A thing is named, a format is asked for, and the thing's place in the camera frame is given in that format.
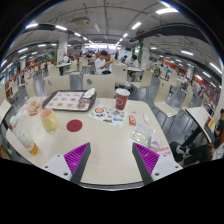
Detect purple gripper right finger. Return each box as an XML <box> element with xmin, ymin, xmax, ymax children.
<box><xmin>131</xmin><ymin>142</ymin><xmax>183</xmax><ymax>185</ymax></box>

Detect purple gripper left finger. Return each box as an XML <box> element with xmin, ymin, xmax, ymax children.
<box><xmin>42</xmin><ymin>142</ymin><xmax>92</xmax><ymax>185</ymax></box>

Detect clear plastic bag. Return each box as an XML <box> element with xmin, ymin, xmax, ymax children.
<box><xmin>131</xmin><ymin>124</ymin><xmax>160</xmax><ymax>149</ymax></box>

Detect red round coaster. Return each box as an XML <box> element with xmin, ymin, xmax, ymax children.
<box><xmin>67</xmin><ymin>119</ymin><xmax>82</xmax><ymax>132</ymax></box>

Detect red sauce packet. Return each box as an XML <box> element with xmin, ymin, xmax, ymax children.
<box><xmin>129</xmin><ymin>116</ymin><xmax>136</xmax><ymax>126</ymax></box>

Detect white crumpled tissue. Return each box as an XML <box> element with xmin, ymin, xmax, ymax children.
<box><xmin>143</xmin><ymin>114</ymin><xmax>150</xmax><ymax>124</ymax></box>

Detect seated person at right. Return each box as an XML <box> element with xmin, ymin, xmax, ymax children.
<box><xmin>169</xmin><ymin>108</ymin><xmax>224</xmax><ymax>167</ymax></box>

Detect yellow ceramic mug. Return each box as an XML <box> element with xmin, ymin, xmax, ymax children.
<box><xmin>40</xmin><ymin>109</ymin><xmax>58</xmax><ymax>131</ymax></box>

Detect colourful paper placemat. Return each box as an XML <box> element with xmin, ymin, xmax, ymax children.
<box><xmin>89</xmin><ymin>104</ymin><xmax>127</xmax><ymax>127</ymax></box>

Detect beige chair right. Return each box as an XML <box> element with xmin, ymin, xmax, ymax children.
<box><xmin>154</xmin><ymin>80</ymin><xmax>178</xmax><ymax>121</ymax></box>

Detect brown food tray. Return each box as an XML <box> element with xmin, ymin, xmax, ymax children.
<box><xmin>42</xmin><ymin>90</ymin><xmax>97</xmax><ymax>112</ymax></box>

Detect white napkin on tray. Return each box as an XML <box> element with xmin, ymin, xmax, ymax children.
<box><xmin>83</xmin><ymin>88</ymin><xmax>95</xmax><ymax>99</ymax></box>

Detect plastic drink bottle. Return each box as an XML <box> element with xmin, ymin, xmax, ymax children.
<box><xmin>10</xmin><ymin>116</ymin><xmax>38</xmax><ymax>155</ymax></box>

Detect red paper cup with lid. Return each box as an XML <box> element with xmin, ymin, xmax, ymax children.
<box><xmin>116</xmin><ymin>88</ymin><xmax>130</xmax><ymax>110</ymax></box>

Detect neighbouring table right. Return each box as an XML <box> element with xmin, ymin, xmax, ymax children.
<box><xmin>182</xmin><ymin>107</ymin><xmax>214</xmax><ymax>147</ymax></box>

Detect crumpled food wrapper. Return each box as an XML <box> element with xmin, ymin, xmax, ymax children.
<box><xmin>26</xmin><ymin>97</ymin><xmax>42</xmax><ymax>116</ymax></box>

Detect beige chair left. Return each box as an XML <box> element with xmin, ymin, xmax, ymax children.
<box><xmin>44</xmin><ymin>75</ymin><xmax>70</xmax><ymax>95</ymax></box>

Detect beige chair behind table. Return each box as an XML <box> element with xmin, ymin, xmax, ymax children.
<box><xmin>83</xmin><ymin>74</ymin><xmax>115</xmax><ymax>98</ymax></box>

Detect person in background right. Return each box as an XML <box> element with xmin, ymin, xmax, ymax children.
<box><xmin>127</xmin><ymin>55</ymin><xmax>139</xmax><ymax>82</ymax></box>

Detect person in white shirt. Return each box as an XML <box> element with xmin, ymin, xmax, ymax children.
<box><xmin>95</xmin><ymin>51</ymin><xmax>112</xmax><ymax>75</ymax></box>

